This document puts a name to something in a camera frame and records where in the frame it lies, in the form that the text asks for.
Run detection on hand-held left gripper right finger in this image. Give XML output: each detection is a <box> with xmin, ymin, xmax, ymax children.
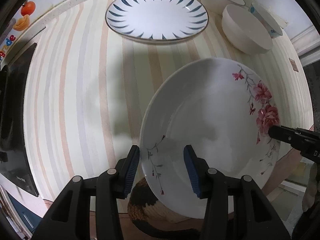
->
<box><xmin>183</xmin><ymin>145</ymin><xmax>292</xmax><ymax>240</ymax></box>

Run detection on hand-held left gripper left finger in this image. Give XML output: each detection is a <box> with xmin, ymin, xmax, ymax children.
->
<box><xmin>32</xmin><ymin>145</ymin><xmax>140</xmax><ymax>240</ymax></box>

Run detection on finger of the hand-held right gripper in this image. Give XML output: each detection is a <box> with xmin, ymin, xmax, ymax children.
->
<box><xmin>268</xmin><ymin>125</ymin><xmax>300</xmax><ymax>144</ymax></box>

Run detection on white plate with pink flowers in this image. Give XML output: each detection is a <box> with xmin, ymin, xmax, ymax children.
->
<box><xmin>139</xmin><ymin>57</ymin><xmax>281</xmax><ymax>218</ymax></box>

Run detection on small patterned cup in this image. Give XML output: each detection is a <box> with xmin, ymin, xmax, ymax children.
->
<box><xmin>248</xmin><ymin>2</ymin><xmax>284</xmax><ymax>39</ymax></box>

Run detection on white plate with blue leaves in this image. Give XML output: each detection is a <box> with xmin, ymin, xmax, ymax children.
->
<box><xmin>105</xmin><ymin>0</ymin><xmax>209</xmax><ymax>42</ymax></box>

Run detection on striped table mat with cat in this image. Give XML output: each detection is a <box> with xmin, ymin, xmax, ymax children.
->
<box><xmin>23</xmin><ymin>0</ymin><xmax>314</xmax><ymax>230</ymax></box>

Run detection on black induction cooktop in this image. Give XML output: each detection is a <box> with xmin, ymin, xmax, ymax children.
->
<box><xmin>0</xmin><ymin>42</ymin><xmax>40</xmax><ymax>198</ymax></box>

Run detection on colourful character wall stickers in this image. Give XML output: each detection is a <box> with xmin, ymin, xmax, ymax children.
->
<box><xmin>0</xmin><ymin>34</ymin><xmax>17</xmax><ymax>63</ymax></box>

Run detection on gold ingot wall sticker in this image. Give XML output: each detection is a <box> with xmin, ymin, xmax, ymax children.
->
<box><xmin>13</xmin><ymin>15</ymin><xmax>30</xmax><ymax>31</ymax></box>

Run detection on orange persimmon wall sticker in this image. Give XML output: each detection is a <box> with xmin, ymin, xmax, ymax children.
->
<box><xmin>20</xmin><ymin>1</ymin><xmax>36</xmax><ymax>16</ymax></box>

